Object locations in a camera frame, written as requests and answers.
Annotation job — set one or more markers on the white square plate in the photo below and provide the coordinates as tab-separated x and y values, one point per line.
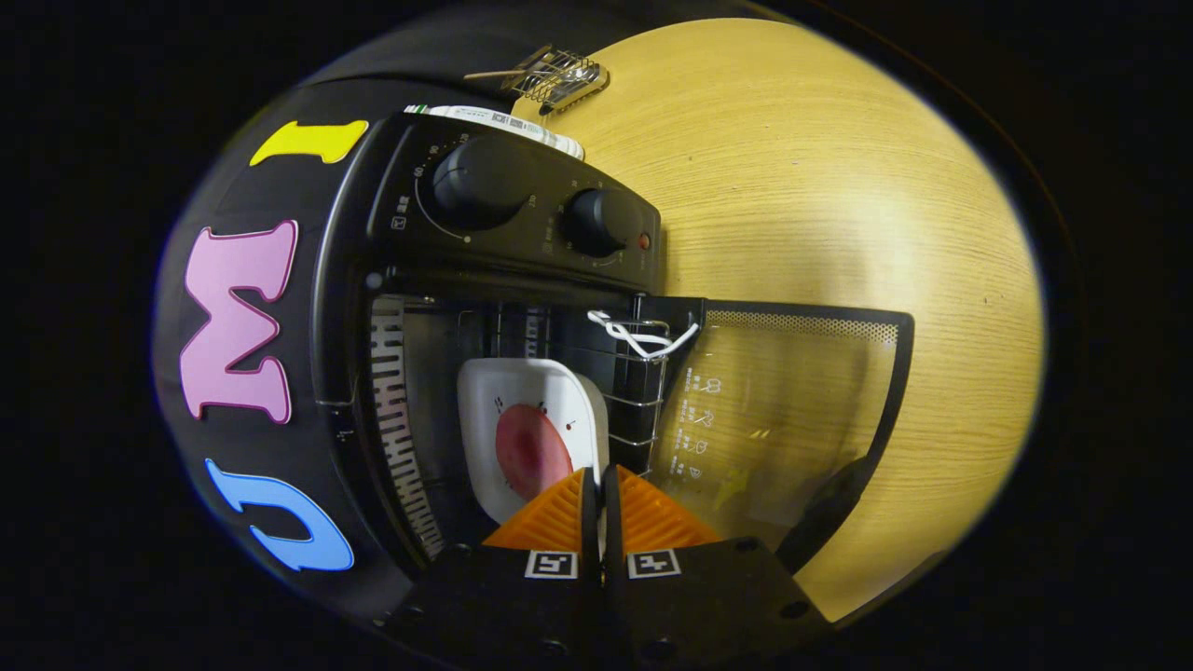
485	391

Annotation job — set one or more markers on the black toaster oven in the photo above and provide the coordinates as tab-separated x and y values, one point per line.
503	182

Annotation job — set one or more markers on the white bottle green label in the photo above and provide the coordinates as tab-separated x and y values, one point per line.
522	128

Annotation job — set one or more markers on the wooden stick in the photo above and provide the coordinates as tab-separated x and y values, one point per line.
494	74

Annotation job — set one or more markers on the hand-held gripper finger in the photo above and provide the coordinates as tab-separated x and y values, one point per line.
591	531
610	527

